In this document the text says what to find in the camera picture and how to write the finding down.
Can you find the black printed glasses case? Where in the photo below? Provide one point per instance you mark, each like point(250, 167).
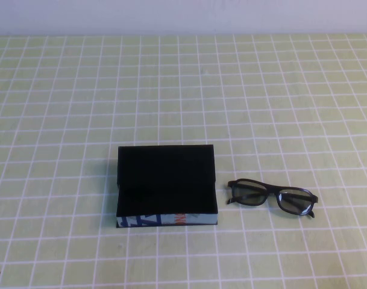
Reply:
point(165, 168)

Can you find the black-framed glasses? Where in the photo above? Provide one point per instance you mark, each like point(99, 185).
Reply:
point(246, 194)

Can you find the green white-grid tablecloth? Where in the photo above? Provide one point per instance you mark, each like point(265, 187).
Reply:
point(80, 90)

